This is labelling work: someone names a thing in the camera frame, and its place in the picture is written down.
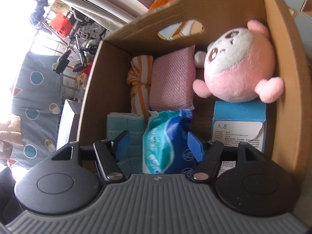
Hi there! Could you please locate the blue wet wipes pack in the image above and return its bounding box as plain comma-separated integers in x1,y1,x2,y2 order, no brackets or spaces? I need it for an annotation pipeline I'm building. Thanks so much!
142,109,203,175

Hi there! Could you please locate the pink plush toy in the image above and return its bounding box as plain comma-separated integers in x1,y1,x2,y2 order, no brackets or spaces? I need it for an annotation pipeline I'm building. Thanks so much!
192,19,285,103

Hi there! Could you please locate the circle print quilt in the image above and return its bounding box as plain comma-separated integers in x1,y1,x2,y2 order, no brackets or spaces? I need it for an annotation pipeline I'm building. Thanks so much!
11,51,65,170

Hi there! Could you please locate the cream curtain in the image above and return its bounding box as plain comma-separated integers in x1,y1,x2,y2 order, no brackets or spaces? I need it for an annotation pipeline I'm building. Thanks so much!
32,0,150,26

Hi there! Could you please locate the blue umbrella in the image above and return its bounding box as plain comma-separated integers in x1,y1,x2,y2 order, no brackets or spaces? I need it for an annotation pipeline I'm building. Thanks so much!
30,0,48,25

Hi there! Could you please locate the blue paper box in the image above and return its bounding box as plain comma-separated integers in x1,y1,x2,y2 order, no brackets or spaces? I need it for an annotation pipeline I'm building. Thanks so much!
212,101,267,176

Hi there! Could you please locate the white box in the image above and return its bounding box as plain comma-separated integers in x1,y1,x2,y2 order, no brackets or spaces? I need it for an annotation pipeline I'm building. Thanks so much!
57,99,81,150

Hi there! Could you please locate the orange plastic bag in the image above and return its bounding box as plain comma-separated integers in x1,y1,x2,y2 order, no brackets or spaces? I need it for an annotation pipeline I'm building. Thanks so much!
149,0,178,10

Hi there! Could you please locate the red hanging bag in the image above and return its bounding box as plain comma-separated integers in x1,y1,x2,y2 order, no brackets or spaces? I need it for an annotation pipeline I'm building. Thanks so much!
50,12,74,38

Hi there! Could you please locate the pink mesh sponge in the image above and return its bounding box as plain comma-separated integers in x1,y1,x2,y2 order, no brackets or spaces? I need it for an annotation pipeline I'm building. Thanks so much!
149,45,196,111

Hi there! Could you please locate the teal towel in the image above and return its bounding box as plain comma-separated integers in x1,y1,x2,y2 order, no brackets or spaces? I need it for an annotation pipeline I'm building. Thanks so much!
106,112,147,173

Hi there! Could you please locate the cardboard box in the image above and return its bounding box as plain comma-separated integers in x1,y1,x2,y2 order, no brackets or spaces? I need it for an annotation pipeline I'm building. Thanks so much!
77,0,312,215

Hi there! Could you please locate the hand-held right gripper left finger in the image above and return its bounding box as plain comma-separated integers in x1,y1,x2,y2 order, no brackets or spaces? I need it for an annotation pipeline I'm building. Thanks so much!
52,130,131,184

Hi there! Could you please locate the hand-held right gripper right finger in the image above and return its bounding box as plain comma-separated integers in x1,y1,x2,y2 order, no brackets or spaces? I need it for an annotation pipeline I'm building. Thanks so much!
188,132,262,183

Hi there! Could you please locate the orange striped cloth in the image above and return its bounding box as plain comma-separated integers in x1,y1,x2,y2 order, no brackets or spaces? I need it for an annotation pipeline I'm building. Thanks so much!
127,55,154,116

